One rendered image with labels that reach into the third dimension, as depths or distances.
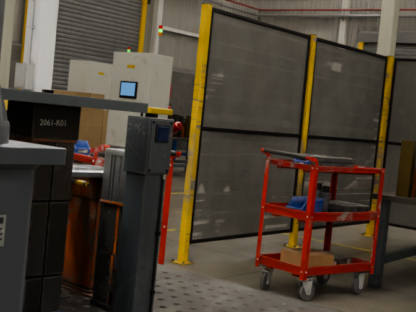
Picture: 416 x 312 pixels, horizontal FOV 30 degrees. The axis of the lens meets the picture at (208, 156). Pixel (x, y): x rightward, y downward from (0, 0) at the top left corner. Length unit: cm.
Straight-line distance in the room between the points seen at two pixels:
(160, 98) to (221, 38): 589
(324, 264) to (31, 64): 246
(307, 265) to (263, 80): 212
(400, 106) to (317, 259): 379
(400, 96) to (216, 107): 312
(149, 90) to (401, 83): 440
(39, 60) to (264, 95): 208
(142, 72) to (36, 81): 635
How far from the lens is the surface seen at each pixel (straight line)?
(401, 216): 876
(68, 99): 134
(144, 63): 1188
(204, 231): 623
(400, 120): 877
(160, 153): 154
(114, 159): 174
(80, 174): 177
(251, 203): 675
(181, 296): 196
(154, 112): 152
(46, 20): 568
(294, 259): 527
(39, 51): 564
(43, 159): 91
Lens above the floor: 116
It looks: 3 degrees down
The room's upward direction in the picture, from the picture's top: 6 degrees clockwise
